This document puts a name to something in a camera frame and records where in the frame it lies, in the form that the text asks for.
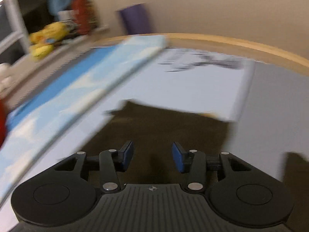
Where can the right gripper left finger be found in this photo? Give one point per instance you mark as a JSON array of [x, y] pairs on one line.
[[111, 162]]

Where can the red folded blanket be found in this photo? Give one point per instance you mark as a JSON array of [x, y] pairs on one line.
[[3, 118]]

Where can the wooden bed frame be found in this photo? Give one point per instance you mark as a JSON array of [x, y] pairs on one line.
[[233, 46]]

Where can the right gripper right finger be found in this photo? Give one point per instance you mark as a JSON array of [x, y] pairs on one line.
[[192, 163]]

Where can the dark red cushion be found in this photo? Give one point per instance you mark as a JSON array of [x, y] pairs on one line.
[[84, 16]]

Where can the yellow plush toy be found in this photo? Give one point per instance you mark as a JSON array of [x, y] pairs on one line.
[[42, 42]]

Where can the white plush toy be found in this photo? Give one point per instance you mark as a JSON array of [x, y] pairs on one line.
[[6, 80]]

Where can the purple rolled mat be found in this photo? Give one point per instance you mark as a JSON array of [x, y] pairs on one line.
[[136, 19]]

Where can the deer print bed sheet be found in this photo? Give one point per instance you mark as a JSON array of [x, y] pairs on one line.
[[267, 106]]

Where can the brown corduroy pants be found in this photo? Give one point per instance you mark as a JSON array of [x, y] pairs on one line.
[[153, 131]]

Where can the blue cloud pattern quilt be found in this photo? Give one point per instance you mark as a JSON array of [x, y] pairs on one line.
[[37, 123]]

